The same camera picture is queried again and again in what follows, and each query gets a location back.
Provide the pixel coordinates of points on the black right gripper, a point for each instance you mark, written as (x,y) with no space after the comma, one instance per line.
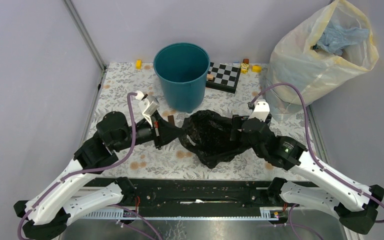
(236,121)

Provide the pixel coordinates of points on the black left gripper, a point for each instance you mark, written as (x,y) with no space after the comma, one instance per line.
(164,133)

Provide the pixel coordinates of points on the black trash bag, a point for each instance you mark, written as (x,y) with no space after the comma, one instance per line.
(212,138)

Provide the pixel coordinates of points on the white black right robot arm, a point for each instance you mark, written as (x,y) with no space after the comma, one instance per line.
(354,204)

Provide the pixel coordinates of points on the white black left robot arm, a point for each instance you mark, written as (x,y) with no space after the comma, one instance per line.
(52,211)

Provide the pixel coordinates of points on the teal plastic trash bin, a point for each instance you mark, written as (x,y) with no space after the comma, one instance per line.
(182,70)

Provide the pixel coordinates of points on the dark brown rectangular tile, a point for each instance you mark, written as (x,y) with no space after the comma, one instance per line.
(171,119)

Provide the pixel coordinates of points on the black white checkerboard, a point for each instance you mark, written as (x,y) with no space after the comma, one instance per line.
(224,77)

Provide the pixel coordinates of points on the yellow owl toy block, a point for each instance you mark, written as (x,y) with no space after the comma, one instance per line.
(244,67)

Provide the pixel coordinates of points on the yellow block near bag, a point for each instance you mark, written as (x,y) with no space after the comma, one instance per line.
(256,68)

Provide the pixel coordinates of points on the yellow block far left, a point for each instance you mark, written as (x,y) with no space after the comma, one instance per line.
(138,64)

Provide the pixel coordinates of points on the brown wooden block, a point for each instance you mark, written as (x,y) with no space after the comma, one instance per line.
(246,61)

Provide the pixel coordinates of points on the large translucent plastic bag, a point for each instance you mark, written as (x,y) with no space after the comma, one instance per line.
(301,75)

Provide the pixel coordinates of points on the blue crumpled plastic sheet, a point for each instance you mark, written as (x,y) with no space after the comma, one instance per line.
(336,38)

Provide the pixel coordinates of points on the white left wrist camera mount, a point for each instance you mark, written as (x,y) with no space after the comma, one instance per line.
(148,105)

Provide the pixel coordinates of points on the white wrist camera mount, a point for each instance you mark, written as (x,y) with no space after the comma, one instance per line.
(260,110)
(148,105)

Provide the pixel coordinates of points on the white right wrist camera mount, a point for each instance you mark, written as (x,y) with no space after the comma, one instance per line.
(260,110)

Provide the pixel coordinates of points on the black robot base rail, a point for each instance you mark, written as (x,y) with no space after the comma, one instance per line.
(212,194)

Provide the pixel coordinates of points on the grey slotted cable duct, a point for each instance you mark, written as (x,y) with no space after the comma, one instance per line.
(186,213)

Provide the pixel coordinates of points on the aluminium frame post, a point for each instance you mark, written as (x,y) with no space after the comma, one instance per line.
(84,33)

